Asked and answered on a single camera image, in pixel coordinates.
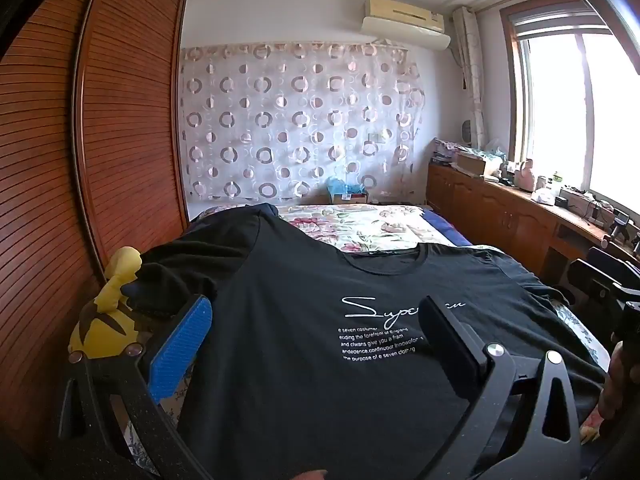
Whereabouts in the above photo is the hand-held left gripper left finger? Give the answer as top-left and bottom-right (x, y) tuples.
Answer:
(57, 294), (216, 480)

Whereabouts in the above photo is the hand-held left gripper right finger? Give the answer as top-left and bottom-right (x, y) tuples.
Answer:
(419, 295), (583, 480)

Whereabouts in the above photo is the black t-shirt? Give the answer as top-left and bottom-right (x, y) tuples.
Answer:
(135, 205), (608, 480)

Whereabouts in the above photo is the person's right hand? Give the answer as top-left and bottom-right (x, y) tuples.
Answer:
(597, 342), (640, 423)

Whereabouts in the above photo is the yellow plush toy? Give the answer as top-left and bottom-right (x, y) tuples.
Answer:
(67, 246), (151, 358)

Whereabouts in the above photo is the navy blanket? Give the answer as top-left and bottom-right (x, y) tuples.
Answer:
(422, 207), (473, 248)

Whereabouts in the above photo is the wooden cabinet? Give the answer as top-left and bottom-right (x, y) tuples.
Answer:
(426, 160), (640, 286)

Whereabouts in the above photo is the pink floral bedspread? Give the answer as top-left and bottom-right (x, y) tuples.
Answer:
(272, 202), (473, 253)

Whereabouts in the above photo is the pink jug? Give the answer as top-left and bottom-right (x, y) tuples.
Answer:
(515, 159), (536, 192)

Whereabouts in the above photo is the brown cardboard box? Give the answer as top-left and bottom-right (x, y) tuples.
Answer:
(452, 152), (488, 178)

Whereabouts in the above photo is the blue box at bed head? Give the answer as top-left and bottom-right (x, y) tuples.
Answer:
(326, 177), (368, 196)

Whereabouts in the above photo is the stack of books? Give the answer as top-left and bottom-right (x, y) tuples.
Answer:
(431, 138), (466, 167)

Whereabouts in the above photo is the pale green plastic bag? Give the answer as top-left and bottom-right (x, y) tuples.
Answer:
(480, 140), (507, 166)

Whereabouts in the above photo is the window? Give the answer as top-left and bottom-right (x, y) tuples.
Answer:
(502, 0), (640, 221)

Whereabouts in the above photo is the wooden slatted wardrobe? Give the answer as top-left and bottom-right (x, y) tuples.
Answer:
(0, 0), (190, 461)

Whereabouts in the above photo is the bundled window curtain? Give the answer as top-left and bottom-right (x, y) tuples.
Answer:
(452, 6), (486, 151)

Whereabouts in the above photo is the white air conditioner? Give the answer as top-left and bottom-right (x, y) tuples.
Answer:
(361, 0), (451, 52)

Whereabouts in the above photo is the power strip with cables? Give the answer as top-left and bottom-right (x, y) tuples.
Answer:
(557, 187), (613, 221)

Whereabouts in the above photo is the circle print wall curtain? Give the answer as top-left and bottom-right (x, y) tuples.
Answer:
(180, 42), (426, 206)

